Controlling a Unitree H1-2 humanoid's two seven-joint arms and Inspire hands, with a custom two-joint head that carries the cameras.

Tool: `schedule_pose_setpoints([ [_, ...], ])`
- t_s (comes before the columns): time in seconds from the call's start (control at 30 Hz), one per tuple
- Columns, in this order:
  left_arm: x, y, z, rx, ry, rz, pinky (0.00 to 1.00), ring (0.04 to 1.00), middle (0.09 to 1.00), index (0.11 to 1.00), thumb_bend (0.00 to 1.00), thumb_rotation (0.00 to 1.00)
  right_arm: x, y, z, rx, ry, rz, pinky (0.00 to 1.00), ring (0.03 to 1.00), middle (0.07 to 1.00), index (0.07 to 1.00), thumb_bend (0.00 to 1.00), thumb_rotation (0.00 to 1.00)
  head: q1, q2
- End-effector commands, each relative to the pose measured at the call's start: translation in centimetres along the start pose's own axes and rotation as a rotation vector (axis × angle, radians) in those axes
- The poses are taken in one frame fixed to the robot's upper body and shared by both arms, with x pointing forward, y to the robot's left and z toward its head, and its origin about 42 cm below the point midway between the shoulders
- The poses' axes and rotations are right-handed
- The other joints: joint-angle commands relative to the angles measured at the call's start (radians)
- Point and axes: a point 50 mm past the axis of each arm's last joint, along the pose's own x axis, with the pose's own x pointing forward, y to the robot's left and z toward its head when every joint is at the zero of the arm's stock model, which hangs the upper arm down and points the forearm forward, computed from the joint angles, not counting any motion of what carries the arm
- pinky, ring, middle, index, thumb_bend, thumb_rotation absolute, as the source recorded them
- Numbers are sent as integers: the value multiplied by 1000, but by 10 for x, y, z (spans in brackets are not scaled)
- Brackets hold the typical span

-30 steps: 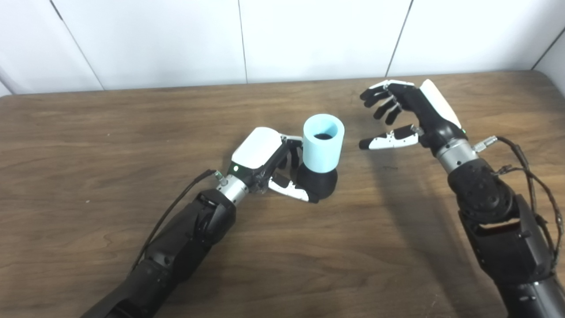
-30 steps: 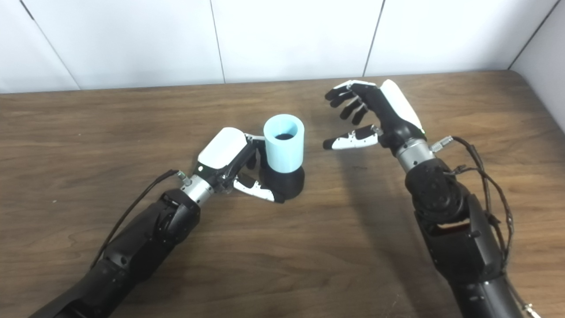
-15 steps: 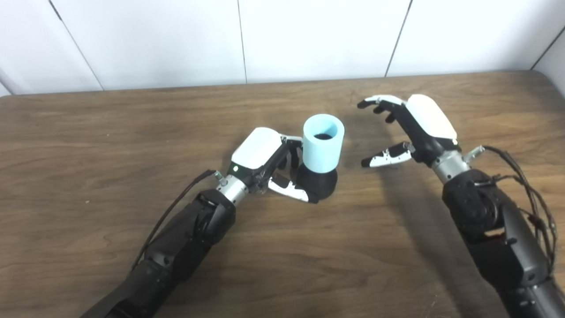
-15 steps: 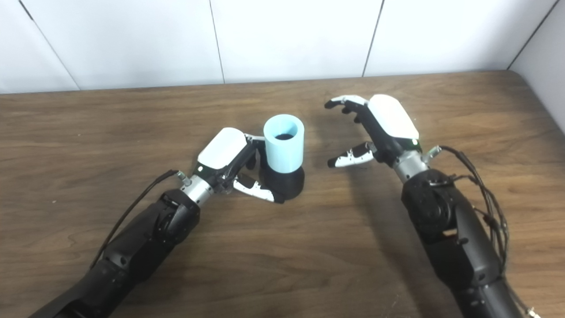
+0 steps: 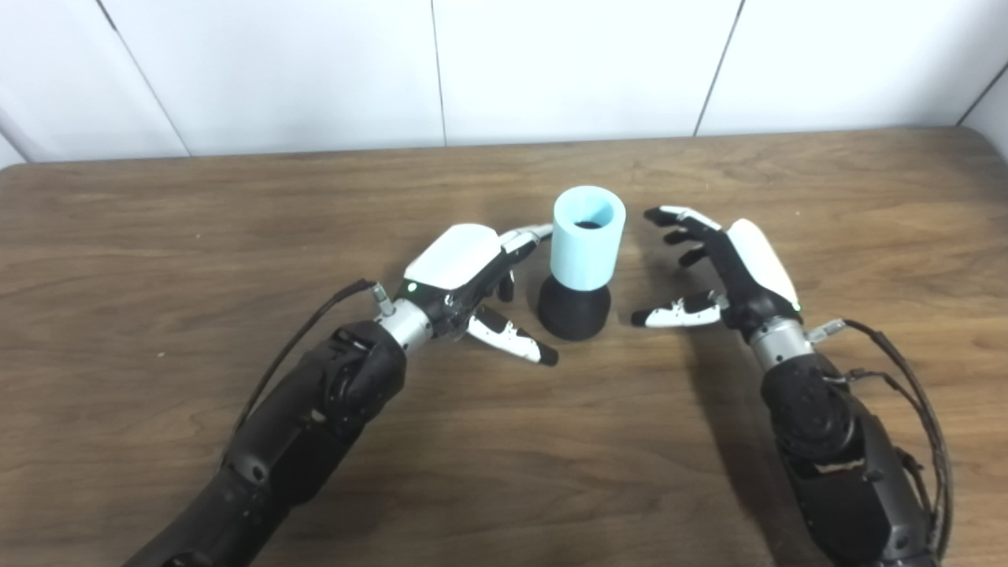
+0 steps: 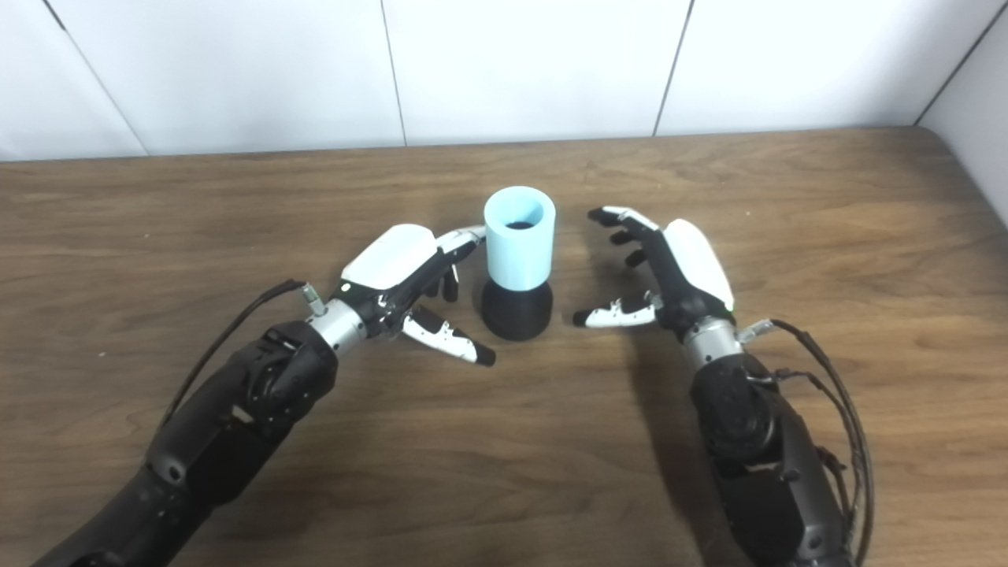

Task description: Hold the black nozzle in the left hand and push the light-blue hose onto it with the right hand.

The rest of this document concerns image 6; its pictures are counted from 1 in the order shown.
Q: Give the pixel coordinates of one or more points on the black and white right hand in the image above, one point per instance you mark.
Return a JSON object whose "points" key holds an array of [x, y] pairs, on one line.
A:
{"points": [[693, 276]]}

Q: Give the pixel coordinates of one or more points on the black and white left hand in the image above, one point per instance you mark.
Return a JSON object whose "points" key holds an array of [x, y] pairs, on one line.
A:
{"points": [[390, 260]]}

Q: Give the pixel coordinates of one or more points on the black flared nozzle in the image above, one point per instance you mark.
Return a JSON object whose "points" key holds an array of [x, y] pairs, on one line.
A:
{"points": [[516, 315]]}

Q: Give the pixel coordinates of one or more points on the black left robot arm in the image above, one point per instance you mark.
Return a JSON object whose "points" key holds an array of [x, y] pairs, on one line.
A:
{"points": [[220, 433]]}

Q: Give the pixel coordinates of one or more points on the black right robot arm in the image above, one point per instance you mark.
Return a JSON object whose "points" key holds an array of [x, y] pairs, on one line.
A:
{"points": [[756, 449]]}

